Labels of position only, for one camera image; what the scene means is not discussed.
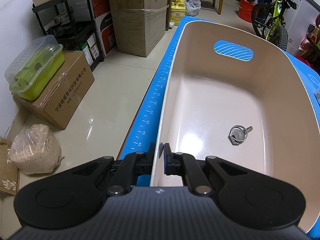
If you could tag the green black bicycle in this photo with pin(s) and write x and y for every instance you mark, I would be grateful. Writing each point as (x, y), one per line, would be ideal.
(268, 21)

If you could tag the brown paper bag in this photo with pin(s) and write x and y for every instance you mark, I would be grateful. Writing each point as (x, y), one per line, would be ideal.
(9, 173)

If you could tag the red bucket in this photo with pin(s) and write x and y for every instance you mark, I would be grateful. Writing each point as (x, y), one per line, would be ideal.
(245, 10)

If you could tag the black metal shelf rack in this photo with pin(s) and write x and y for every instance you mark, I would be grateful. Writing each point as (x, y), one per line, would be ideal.
(72, 23)

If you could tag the white plastic bag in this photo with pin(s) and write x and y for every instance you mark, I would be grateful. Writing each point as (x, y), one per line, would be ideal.
(192, 7)

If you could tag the lower stacked cardboard box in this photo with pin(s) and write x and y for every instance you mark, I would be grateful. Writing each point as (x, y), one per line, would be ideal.
(138, 24)

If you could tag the yellow detergent jug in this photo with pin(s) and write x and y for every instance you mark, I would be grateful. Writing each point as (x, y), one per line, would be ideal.
(177, 11)

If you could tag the brown cardboard box under container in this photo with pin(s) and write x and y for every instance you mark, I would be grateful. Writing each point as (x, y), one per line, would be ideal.
(64, 92)

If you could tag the beige plastic storage bin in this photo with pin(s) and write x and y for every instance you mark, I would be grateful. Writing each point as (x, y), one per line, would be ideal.
(238, 97)

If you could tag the clear bag of grain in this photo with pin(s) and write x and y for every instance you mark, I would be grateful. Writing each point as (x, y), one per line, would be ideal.
(36, 150)

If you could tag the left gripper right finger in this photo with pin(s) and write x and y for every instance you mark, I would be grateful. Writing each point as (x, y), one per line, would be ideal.
(249, 198)

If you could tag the red white appliance box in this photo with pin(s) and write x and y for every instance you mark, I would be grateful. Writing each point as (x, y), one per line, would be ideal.
(104, 25)

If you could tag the blue silicone baking mat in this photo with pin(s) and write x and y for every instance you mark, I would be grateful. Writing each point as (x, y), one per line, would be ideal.
(144, 128)

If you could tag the green plastic lidded container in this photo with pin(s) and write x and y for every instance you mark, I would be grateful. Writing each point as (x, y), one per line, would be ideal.
(34, 67)

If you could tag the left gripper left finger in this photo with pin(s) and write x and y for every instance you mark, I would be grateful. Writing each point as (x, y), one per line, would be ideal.
(72, 197)

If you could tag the white freezer cabinet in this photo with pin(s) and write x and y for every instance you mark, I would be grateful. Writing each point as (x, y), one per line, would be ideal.
(298, 21)

